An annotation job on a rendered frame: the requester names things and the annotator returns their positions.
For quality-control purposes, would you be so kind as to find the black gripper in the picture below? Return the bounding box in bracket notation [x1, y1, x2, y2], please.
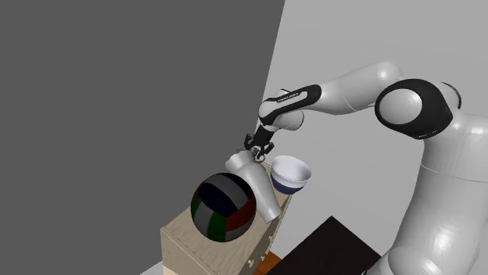
[243, 124, 276, 162]

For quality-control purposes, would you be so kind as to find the white vase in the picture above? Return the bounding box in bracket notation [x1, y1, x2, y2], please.
[224, 149, 283, 224]

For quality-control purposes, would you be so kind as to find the white bowl with blue base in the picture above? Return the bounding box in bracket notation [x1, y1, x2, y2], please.
[270, 155, 312, 195]

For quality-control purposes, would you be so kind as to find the multicoloured panelled ball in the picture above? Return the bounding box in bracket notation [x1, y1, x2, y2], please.
[190, 173, 257, 243]

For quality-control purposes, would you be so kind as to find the light wood chest of drawers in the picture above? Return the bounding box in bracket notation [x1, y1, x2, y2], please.
[160, 161, 294, 275]

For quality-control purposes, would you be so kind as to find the dark robot stand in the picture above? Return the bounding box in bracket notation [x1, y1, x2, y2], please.
[265, 215, 382, 275]

